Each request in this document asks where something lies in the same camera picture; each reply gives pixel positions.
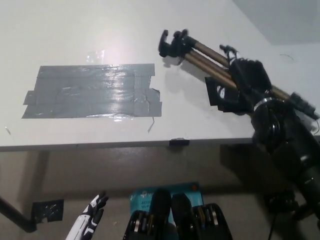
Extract teal cardboard box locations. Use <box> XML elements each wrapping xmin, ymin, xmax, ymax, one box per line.
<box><xmin>129</xmin><ymin>181</ymin><xmax>205</xmax><ymax>225</ymax></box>

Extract grey duct tape patch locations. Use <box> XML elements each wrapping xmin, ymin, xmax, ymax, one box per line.
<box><xmin>21</xmin><ymin>63</ymin><xmax>163</xmax><ymax>120</ymax></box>

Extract black robot torso blocks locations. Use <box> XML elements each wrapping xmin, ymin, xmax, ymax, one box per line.
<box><xmin>126</xmin><ymin>188</ymin><xmax>232</xmax><ymax>240</ymax></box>

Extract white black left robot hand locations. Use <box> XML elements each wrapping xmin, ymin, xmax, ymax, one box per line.
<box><xmin>65</xmin><ymin>190</ymin><xmax>110</xmax><ymax>240</ymax></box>

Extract black bronze camera tripod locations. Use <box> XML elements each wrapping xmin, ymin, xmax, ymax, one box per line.
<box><xmin>157</xmin><ymin>29</ymin><xmax>320</xmax><ymax>120</ymax></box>

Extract black metal table leg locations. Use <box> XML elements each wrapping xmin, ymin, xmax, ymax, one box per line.
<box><xmin>0</xmin><ymin>195</ymin><xmax>38</xmax><ymax>233</ymax></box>

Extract black tape square patch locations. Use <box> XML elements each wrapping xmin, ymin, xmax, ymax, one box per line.
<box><xmin>204</xmin><ymin>75</ymin><xmax>242</xmax><ymax>114</ymax></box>

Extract black stand base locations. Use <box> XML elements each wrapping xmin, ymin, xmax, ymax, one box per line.
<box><xmin>264</xmin><ymin>190</ymin><xmax>309</xmax><ymax>221</ymax></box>

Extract black floor bracket plate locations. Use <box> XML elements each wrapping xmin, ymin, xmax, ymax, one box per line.
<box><xmin>31</xmin><ymin>198</ymin><xmax>65</xmax><ymax>223</ymax></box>

